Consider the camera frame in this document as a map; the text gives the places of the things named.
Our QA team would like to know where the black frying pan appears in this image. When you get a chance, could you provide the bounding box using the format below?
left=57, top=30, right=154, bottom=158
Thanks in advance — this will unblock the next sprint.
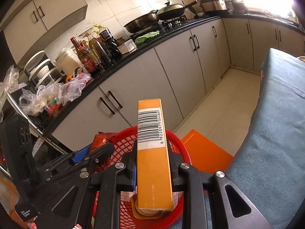
left=124, top=10, right=159, bottom=34

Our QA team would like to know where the red label sauce bottle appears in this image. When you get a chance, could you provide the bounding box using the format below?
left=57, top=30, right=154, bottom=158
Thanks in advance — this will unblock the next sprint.
left=70, top=37, right=98, bottom=76

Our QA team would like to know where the black wok with handle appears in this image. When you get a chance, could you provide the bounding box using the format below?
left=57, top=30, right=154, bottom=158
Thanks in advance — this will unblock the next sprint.
left=158, top=0, right=200, bottom=21

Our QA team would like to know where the white small box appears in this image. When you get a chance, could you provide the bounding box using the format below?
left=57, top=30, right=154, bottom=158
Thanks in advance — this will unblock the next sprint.
left=118, top=39, right=137, bottom=55

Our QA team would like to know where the orange barcode box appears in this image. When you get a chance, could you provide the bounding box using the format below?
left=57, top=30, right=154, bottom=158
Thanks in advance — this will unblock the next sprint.
left=136, top=98, right=174, bottom=211

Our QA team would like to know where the green cloth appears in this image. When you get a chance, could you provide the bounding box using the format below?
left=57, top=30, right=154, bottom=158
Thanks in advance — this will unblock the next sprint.
left=134, top=31, right=160, bottom=46

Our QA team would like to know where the blue table cloth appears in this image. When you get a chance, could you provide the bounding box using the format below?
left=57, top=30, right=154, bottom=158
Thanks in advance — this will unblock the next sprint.
left=224, top=49, right=304, bottom=228

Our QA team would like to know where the white electric kettle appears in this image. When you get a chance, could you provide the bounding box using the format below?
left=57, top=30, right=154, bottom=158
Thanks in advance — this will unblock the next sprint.
left=55, top=48, right=82, bottom=76

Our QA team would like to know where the pink white plastic bag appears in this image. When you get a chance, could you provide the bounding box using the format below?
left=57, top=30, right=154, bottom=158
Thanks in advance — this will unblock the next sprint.
left=37, top=73, right=92, bottom=106

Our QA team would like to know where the red plastic basket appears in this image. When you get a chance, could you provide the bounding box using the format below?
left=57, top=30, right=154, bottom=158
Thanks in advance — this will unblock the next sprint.
left=94, top=127, right=190, bottom=228

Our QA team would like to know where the silver rice cooker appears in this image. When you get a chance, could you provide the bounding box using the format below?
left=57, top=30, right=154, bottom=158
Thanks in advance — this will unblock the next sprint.
left=200, top=0, right=228, bottom=15

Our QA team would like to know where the dark soy sauce bottle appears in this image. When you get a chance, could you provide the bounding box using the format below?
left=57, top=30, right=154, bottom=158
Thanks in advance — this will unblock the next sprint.
left=86, top=32, right=112, bottom=68

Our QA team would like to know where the black vinegar bottle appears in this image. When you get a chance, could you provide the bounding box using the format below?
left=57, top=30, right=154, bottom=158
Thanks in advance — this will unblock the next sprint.
left=94, top=25, right=123, bottom=62

